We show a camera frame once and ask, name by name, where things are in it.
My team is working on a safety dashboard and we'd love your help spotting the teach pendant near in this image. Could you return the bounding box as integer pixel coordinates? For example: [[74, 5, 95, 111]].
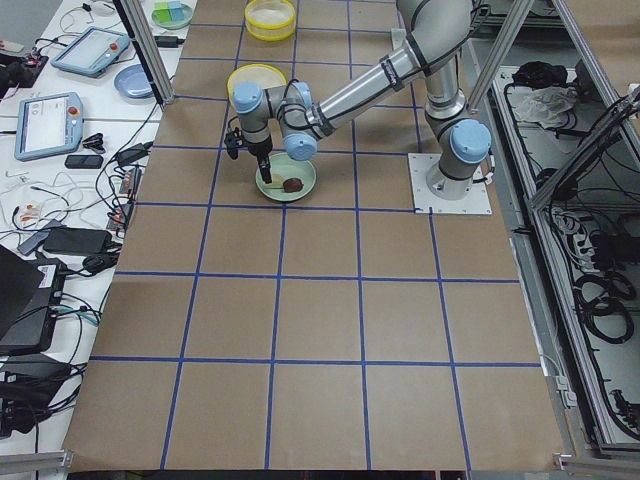
[[14, 92, 84, 162]]

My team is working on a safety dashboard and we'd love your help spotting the crumpled white cloth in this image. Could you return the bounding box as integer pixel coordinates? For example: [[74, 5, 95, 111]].
[[514, 86, 578, 129]]

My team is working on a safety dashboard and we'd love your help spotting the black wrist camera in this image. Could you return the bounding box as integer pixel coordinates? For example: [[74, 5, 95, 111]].
[[224, 127, 244, 160]]

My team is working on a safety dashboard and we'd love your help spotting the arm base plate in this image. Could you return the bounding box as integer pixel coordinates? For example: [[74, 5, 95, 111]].
[[408, 153, 492, 216]]

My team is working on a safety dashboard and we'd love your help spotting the black laptop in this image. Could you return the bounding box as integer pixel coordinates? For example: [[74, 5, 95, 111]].
[[1, 246, 66, 356]]

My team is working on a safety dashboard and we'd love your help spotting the blue plate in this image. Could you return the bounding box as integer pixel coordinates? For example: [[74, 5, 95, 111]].
[[114, 64, 153, 99]]

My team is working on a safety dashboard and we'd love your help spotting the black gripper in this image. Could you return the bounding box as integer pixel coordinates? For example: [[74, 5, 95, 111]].
[[244, 130, 273, 184]]

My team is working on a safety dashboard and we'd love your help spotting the brown chocolate bun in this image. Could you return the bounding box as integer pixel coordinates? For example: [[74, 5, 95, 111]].
[[282, 177, 304, 193]]

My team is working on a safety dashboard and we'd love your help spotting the white steamed bun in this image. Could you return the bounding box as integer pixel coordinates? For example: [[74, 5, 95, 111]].
[[267, 173, 284, 189]]

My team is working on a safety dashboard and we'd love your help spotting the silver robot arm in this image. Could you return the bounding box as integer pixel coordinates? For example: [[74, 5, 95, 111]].
[[225, 0, 492, 200]]

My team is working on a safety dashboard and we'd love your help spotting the black power brick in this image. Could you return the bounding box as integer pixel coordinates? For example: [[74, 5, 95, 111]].
[[42, 227, 112, 255]]

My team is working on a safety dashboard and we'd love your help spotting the yellow bamboo steamer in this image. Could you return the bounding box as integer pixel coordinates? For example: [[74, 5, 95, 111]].
[[244, 0, 296, 42], [227, 63, 287, 98]]

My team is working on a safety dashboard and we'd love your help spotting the teach pendant far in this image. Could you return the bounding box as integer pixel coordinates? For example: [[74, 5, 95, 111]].
[[51, 27, 131, 78]]

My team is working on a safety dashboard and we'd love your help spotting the black power adapter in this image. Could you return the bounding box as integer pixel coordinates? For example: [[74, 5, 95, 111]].
[[154, 35, 185, 48]]

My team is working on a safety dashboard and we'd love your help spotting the mint green plate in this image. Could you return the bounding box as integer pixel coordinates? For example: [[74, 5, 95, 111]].
[[255, 152, 316, 202]]

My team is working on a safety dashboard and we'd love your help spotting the aluminium frame post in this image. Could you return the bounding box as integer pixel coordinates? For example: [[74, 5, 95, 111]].
[[113, 0, 175, 107]]

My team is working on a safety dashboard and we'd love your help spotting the teach pendant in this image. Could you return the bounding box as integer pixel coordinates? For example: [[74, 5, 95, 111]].
[[51, 27, 131, 78], [14, 92, 84, 162]]

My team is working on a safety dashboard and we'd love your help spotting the green glass bowl with blocks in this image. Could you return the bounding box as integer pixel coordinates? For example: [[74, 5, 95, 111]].
[[151, 1, 194, 30]]

